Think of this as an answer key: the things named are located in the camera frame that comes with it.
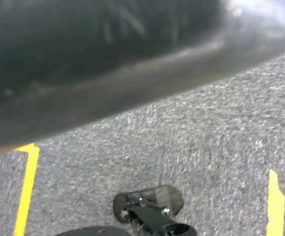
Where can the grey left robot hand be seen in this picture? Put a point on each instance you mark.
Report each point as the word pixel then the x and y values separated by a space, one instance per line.
pixel 108 49

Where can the black robot foot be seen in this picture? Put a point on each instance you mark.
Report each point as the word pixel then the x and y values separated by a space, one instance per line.
pixel 166 195

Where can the ragged yellow floor tape strip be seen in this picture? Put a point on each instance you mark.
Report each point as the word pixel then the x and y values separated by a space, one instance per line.
pixel 275 208

